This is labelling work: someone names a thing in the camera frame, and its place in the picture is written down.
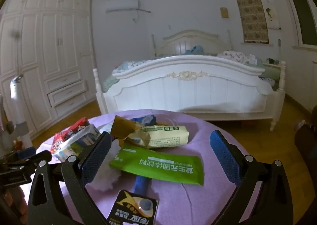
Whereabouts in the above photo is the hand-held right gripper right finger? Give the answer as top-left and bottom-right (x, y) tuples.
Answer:
(210, 130), (292, 225)

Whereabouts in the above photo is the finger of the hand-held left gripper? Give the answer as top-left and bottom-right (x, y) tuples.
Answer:
(16, 148), (37, 160)
(23, 151), (53, 175)

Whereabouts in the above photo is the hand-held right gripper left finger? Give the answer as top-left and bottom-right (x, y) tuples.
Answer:
(27, 131), (112, 225)

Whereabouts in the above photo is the blue floral packet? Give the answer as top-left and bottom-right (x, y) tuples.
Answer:
(131, 115), (157, 126)

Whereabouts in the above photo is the green drink powder packet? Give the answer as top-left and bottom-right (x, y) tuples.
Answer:
(109, 143), (205, 186)

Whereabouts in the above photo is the white and blue milk carton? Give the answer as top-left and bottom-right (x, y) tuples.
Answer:
(53, 125), (102, 161)

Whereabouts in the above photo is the red printed box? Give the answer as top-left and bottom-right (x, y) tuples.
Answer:
(50, 117), (91, 154)

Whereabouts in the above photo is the mustard orange wrapper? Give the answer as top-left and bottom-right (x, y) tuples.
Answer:
(110, 115), (141, 139)

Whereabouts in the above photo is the purple table cloth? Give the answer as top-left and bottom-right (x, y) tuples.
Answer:
(35, 109), (263, 225)

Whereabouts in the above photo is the cream food packet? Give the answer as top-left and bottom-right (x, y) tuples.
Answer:
(125, 125), (189, 150)

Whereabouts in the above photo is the black battery card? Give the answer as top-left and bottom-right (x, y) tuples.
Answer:
(107, 190), (159, 225)

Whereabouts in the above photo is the green bed sheet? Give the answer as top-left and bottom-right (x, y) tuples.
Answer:
(102, 76), (120, 92)

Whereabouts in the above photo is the white wooden bed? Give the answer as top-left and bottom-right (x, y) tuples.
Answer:
(93, 29), (286, 131)

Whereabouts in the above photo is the dark brown furniture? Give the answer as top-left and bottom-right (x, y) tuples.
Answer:
(294, 121), (317, 168)

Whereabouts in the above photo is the light blue blanket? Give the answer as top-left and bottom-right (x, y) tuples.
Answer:
(113, 60), (149, 72)

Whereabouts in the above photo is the floral quilt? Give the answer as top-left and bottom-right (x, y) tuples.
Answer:
(217, 50), (258, 65)

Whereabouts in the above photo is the white nightstand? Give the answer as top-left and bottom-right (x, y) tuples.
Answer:
(263, 58), (283, 67)

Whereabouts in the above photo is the blue cloth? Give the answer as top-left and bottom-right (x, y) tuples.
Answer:
(184, 45), (205, 55)

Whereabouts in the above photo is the white wardrobe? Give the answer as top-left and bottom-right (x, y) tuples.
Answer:
(0, 0), (97, 139)

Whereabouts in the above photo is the patterned window blind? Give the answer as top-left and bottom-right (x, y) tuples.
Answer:
(234, 0), (269, 43)

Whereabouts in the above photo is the white air conditioner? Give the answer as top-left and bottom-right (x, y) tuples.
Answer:
(105, 0), (139, 14)

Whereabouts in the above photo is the air conditioner pipe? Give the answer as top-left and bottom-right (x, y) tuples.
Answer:
(133, 9), (151, 23)

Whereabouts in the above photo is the white framed window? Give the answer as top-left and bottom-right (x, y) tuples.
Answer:
(285, 0), (317, 48)

